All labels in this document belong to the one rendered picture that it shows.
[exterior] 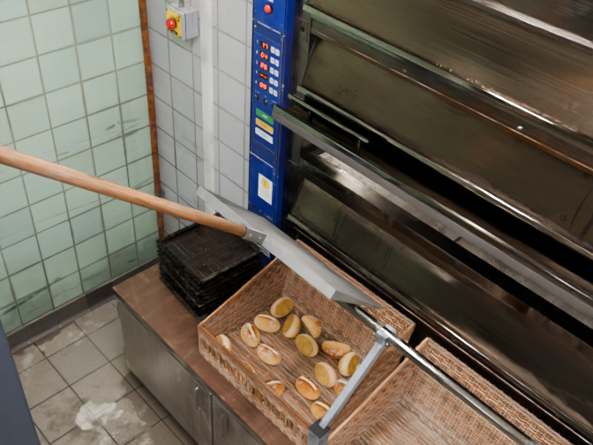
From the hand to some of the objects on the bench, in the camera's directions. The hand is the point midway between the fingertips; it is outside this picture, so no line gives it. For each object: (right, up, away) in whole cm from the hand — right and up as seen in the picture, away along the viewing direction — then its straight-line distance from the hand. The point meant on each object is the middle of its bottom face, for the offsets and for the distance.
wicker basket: (+62, -66, +142) cm, 168 cm away
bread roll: (+68, -55, +153) cm, 176 cm away
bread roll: (+75, -63, +146) cm, 175 cm away
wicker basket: (+103, -96, +110) cm, 179 cm away
